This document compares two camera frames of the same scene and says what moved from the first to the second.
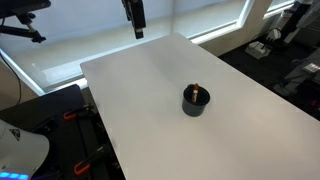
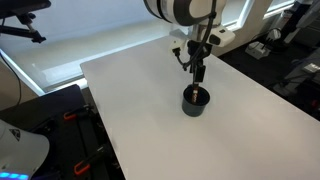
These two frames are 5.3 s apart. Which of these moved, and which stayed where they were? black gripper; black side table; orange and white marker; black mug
Moved: black gripper
Stayed: black mug; black side table; orange and white marker
